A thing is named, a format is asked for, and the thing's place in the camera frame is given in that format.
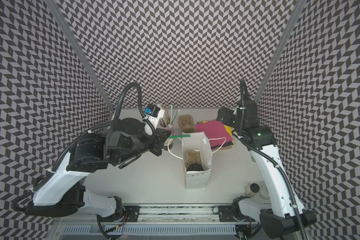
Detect green straw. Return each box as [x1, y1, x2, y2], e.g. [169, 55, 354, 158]
[168, 134, 191, 139]

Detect cartoon animal paper gift bag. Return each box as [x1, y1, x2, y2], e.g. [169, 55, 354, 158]
[169, 132, 227, 190]

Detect pulp two cup carrier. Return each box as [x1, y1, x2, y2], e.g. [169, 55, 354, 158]
[185, 150, 202, 168]

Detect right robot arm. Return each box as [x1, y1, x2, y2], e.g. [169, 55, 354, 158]
[217, 80, 317, 240]

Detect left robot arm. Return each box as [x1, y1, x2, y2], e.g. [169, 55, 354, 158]
[11, 83, 171, 222]

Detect pink metal straw bucket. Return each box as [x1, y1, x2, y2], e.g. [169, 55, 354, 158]
[162, 125, 175, 136]

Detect yellow paper napkin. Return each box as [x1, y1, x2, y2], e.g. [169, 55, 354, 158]
[224, 125, 234, 145]

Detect magenta paper napkin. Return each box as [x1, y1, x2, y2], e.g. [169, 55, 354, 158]
[195, 120, 233, 149]

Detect stacked pulp cup carriers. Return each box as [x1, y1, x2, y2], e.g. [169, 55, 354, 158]
[178, 115, 198, 134]

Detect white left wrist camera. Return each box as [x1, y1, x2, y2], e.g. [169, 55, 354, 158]
[144, 104, 165, 128]

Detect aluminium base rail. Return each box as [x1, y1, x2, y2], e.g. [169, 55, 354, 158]
[56, 202, 259, 226]

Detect aluminium corner post right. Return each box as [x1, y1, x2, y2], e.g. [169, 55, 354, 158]
[254, 0, 307, 104]

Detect aluminium corner post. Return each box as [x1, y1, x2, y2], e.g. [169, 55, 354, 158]
[254, 0, 307, 104]
[44, 0, 114, 111]

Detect aluminium corner post left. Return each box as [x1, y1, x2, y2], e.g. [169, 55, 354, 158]
[44, 0, 114, 111]

